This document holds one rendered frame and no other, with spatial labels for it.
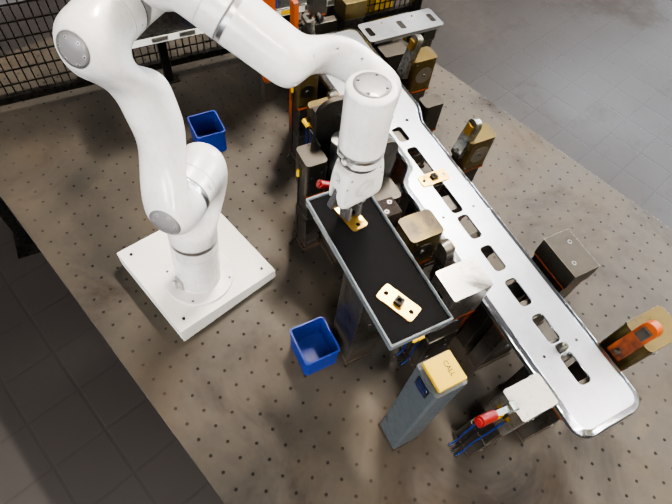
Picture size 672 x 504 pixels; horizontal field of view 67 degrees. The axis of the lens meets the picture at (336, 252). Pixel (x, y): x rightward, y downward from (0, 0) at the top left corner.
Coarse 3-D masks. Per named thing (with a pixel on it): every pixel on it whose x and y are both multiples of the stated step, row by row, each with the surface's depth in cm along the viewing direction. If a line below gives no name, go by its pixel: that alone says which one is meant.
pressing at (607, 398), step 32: (352, 32) 168; (416, 128) 146; (448, 160) 141; (416, 192) 134; (448, 224) 129; (480, 224) 130; (480, 256) 125; (512, 256) 125; (544, 288) 121; (512, 320) 116; (576, 320) 118; (544, 352) 112; (576, 352) 113; (576, 384) 109; (608, 384) 110; (576, 416) 105; (608, 416) 106
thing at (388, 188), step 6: (384, 180) 124; (390, 180) 125; (384, 186) 123; (390, 186) 124; (378, 192) 122; (384, 192) 122; (390, 192) 123; (396, 192) 123; (378, 198) 121; (384, 198) 121; (396, 198) 122; (342, 276) 152
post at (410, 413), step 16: (416, 368) 94; (432, 384) 92; (464, 384) 92; (400, 400) 108; (416, 400) 100; (432, 400) 92; (448, 400) 99; (400, 416) 112; (416, 416) 103; (432, 416) 108; (384, 432) 128; (400, 432) 116; (416, 432) 119
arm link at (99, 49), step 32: (96, 0) 77; (128, 0) 81; (64, 32) 76; (96, 32) 76; (128, 32) 81; (96, 64) 78; (128, 64) 82; (128, 96) 89; (160, 96) 92; (160, 128) 96; (160, 160) 100; (160, 192) 103; (192, 192) 106; (160, 224) 107; (192, 224) 109
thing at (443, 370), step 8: (448, 352) 93; (432, 360) 92; (440, 360) 92; (448, 360) 92; (424, 368) 92; (432, 368) 91; (440, 368) 91; (448, 368) 91; (456, 368) 92; (432, 376) 90; (440, 376) 91; (448, 376) 91; (456, 376) 91; (464, 376) 91; (440, 384) 90; (448, 384) 90; (456, 384) 91; (440, 392) 90
